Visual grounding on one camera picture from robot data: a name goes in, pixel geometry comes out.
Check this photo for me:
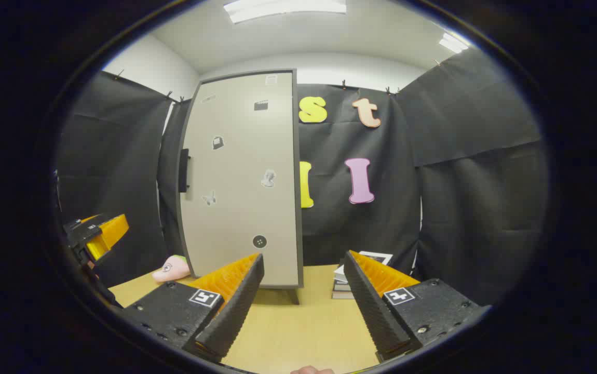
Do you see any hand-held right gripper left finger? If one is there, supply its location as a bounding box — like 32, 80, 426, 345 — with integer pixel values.
121, 253, 266, 363

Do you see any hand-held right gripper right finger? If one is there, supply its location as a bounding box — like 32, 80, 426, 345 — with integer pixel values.
343, 250, 492, 363

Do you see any black cabinet door handle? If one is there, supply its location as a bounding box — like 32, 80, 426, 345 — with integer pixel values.
178, 149, 191, 193

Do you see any grey cabinet door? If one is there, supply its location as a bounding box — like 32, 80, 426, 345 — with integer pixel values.
177, 70, 299, 287

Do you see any stack of books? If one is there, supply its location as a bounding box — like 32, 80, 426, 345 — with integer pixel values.
331, 251, 394, 300

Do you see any pink plush toy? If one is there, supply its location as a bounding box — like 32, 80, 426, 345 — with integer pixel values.
152, 255, 191, 283

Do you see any black backdrop cloth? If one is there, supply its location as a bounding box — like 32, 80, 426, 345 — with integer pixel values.
55, 49, 551, 307

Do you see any small ceiling light panel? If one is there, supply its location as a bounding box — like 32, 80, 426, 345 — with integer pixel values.
438, 32, 470, 54

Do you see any large ceiling light panel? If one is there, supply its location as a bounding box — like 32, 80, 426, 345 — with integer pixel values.
223, 0, 348, 24

